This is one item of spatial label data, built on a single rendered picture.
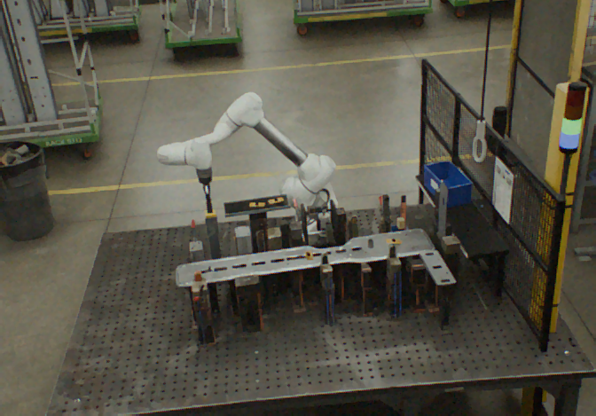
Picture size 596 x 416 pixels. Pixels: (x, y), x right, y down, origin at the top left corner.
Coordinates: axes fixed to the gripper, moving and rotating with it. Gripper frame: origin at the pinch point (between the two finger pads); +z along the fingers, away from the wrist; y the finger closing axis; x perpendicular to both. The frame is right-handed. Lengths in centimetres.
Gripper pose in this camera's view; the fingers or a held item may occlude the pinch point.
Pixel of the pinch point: (209, 207)
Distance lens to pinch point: 411.2
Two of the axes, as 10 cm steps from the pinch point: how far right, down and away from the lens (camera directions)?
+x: 9.8, -1.4, 1.1
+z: 0.7, 8.7, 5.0
